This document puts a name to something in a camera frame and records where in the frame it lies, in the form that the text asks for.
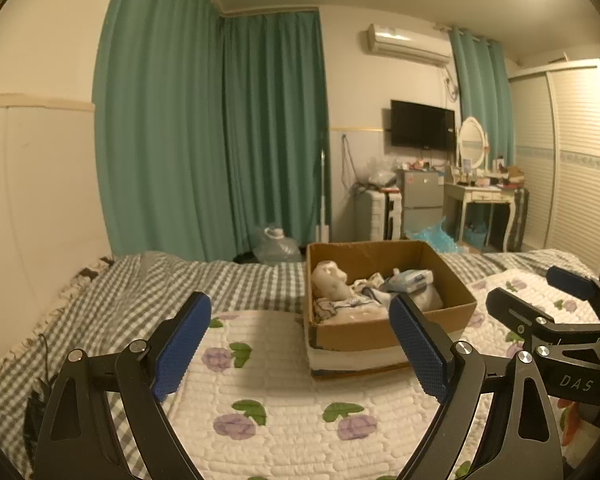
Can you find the blue storage basket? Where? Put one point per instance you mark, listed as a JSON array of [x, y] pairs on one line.
[[475, 236]]

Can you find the floral quilted blanket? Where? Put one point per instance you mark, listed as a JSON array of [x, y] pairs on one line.
[[280, 375]]

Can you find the white louvred wardrobe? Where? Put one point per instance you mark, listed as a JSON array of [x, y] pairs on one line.
[[565, 160]]

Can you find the white mop pole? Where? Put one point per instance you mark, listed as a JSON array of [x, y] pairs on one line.
[[323, 210]]

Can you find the brown cardboard box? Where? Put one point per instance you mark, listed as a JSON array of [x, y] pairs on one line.
[[360, 335]]

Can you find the narrow teal curtain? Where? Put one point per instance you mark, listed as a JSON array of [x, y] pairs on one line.
[[482, 90]]

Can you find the blue plastic bag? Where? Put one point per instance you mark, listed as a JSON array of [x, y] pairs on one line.
[[432, 237]]

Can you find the grey checked bed sheet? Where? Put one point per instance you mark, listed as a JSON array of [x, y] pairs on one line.
[[130, 290]]

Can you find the grey mini fridge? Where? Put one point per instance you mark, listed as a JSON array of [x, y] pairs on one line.
[[420, 195]]

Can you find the wide teal curtain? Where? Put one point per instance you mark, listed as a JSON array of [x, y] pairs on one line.
[[160, 110]]

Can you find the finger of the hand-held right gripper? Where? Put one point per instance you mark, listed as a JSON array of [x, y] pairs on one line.
[[515, 310], [570, 280]]

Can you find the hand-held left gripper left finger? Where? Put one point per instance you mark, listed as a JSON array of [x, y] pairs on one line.
[[182, 345]]

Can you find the white air conditioner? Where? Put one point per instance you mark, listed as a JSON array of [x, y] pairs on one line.
[[407, 42]]

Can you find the white cloth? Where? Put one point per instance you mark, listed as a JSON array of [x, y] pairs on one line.
[[355, 312]]

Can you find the teal corner curtain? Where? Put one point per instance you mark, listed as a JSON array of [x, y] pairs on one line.
[[275, 125]]

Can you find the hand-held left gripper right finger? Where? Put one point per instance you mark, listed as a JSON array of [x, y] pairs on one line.
[[420, 350]]

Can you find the white soft bundle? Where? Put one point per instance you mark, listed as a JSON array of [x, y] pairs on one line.
[[427, 299]]

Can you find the black wall television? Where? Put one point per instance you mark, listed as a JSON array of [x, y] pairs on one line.
[[422, 125]]

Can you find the white oval mirror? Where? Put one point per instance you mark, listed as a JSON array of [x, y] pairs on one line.
[[471, 142]]

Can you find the beige plush toy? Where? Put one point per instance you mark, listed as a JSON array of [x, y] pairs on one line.
[[330, 280]]

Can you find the white dressing table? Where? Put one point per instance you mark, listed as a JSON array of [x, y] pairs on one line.
[[480, 194]]

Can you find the clear plastic water jug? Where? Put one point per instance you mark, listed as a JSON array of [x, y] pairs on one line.
[[275, 246]]

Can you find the clear plastic bag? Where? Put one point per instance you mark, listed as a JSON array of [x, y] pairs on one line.
[[382, 175]]

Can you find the white storage cabinet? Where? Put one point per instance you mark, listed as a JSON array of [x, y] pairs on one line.
[[380, 215]]

